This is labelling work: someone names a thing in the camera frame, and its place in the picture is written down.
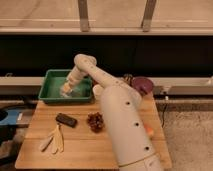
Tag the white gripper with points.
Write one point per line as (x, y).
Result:
(67, 87)

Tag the white towel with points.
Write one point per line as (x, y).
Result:
(70, 93)

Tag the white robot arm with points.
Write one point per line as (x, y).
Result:
(119, 105)

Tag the green plastic tray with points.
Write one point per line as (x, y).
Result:
(54, 79)

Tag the white paper cup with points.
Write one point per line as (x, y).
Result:
(97, 91)

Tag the black rectangular block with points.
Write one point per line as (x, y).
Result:
(67, 120)

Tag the bunch of red grapes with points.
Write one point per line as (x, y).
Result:
(96, 122)

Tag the wooden spatula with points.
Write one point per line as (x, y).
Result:
(59, 139)

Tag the wooden spoon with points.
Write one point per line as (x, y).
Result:
(46, 142)

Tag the blue object at left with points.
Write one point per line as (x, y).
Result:
(9, 117)

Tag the orange small object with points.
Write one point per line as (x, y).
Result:
(149, 131)

